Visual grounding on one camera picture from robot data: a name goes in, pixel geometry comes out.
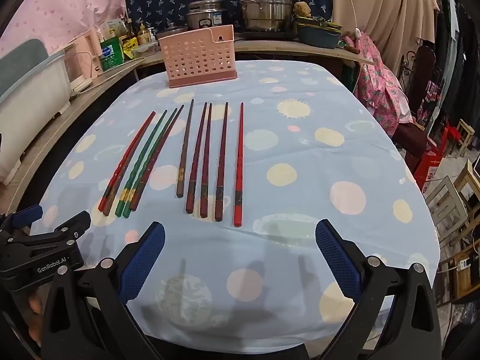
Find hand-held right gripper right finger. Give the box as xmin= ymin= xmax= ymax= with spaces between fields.
xmin=315 ymin=218 xmax=442 ymax=360

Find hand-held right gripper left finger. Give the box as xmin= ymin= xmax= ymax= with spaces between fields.
xmin=40 ymin=221 xmax=166 ymax=360

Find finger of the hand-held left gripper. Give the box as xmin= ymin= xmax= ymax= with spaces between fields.
xmin=20 ymin=211 xmax=92 ymax=250
xmin=0 ymin=204 xmax=44 ymax=234

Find dark red chopstick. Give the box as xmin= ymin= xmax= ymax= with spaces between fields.
xmin=200 ymin=103 xmax=213 ymax=219
xmin=185 ymin=102 xmax=208 ymax=215
xmin=103 ymin=112 xmax=157 ymax=217
xmin=130 ymin=105 xmax=185 ymax=212
xmin=214 ymin=101 xmax=229 ymax=223

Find green chopstick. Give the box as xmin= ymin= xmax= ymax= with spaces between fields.
xmin=115 ymin=110 xmax=168 ymax=217
xmin=122 ymin=109 xmax=178 ymax=219

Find brown chopstick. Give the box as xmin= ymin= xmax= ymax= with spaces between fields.
xmin=176 ymin=98 xmax=195 ymax=198

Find pink perforated chopstick holder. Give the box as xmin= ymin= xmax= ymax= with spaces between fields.
xmin=158 ymin=25 xmax=238 ymax=89

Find person's left hand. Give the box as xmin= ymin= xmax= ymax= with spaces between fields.
xmin=27 ymin=292 xmax=43 ymax=341

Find white dish tub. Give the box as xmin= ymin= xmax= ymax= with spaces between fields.
xmin=0 ymin=39 xmax=73 ymax=185

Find wooden stool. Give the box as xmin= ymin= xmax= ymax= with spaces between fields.
xmin=455 ymin=119 xmax=476 ymax=155
xmin=424 ymin=161 xmax=479 ymax=241

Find red stool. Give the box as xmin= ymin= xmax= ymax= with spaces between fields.
xmin=413 ymin=120 xmax=463 ymax=196

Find dark red chair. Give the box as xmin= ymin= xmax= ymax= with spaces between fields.
xmin=394 ymin=45 xmax=440 ymax=175

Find pink floral apron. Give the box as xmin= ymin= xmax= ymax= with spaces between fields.
xmin=352 ymin=34 xmax=414 ymax=137

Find green plastic canister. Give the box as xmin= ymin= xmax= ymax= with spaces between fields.
xmin=99 ymin=37 xmax=126 ymax=72

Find pink electric kettle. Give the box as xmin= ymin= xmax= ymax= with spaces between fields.
xmin=83 ymin=28 xmax=103 ymax=80

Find yellow packet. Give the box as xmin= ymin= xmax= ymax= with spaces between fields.
xmin=124 ymin=37 xmax=140 ymax=59

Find white carton box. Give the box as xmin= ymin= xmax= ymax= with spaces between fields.
xmin=108 ymin=19 xmax=128 ymax=39

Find pink spotted curtain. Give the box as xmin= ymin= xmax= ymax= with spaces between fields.
xmin=0 ymin=0 xmax=151 ymax=59

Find dark blue basin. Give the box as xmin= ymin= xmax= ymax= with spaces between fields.
xmin=296 ymin=25 xmax=343 ymax=49

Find small pot with glass lid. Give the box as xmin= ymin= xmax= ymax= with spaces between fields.
xmin=159 ymin=22 xmax=188 ymax=40

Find black induction cooker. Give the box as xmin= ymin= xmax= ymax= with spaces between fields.
xmin=233 ymin=29 xmax=301 ymax=41

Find yellow basin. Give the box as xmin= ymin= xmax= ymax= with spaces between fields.
xmin=294 ymin=15 xmax=343 ymax=32

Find navy floral cloth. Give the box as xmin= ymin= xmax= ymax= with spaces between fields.
xmin=125 ymin=0 xmax=334 ymax=32

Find steel rice cooker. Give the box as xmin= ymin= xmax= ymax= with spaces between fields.
xmin=187 ymin=0 xmax=228 ymax=31

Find beige curtain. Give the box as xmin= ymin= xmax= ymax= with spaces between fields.
xmin=332 ymin=0 xmax=440 ymax=66

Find steel steamer pot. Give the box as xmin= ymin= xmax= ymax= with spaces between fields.
xmin=239 ymin=0 xmax=304 ymax=33

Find hanging clothes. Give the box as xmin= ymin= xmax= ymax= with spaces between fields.
xmin=431 ymin=0 xmax=480 ymax=87

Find white cord with switch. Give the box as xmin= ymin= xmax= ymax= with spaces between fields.
xmin=344 ymin=0 xmax=363 ymax=40

